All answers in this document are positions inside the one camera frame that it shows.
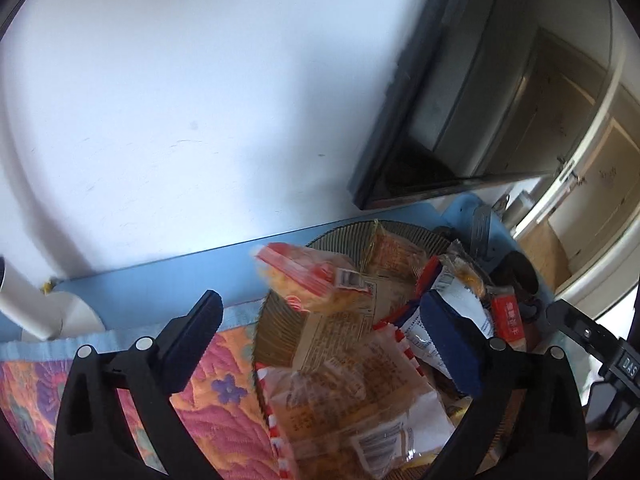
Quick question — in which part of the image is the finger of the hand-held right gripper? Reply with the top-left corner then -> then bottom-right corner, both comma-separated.
545,299 -> 608,361

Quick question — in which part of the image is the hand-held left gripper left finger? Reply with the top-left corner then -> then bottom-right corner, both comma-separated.
54,290 -> 224,480

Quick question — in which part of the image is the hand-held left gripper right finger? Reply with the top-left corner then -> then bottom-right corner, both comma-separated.
419,291 -> 588,480

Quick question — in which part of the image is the ribbed glass bowl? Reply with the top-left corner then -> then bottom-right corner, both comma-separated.
252,220 -> 506,480

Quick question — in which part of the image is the orange red striped snack packet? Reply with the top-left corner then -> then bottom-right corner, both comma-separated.
254,242 -> 378,313

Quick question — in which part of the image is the toasted bread slice packet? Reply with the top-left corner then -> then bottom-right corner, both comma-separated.
292,275 -> 396,376

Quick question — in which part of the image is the person's right hand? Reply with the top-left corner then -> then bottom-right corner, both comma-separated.
587,430 -> 620,468

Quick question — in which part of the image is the blue white snack packet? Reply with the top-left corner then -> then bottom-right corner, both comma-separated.
375,265 -> 496,361

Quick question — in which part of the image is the small red snack packet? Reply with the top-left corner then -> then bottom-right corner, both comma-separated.
490,294 -> 528,351

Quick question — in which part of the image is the dark round object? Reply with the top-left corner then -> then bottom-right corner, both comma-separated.
500,252 -> 543,311

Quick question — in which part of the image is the clear yellow snack packet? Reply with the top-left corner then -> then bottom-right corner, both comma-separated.
440,240 -> 488,301

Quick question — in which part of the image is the floral tablecloth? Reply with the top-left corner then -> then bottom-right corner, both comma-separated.
0,300 -> 281,480

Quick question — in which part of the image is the clear packet striped edge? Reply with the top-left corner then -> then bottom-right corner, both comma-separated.
257,327 -> 456,480

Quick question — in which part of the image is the wooden cabinet door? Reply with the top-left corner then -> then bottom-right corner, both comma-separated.
515,80 -> 640,291

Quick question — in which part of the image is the white desk lamp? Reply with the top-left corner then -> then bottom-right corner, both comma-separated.
0,255 -> 106,343

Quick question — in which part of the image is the black monitor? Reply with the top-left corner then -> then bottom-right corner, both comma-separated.
347,0 -> 613,211

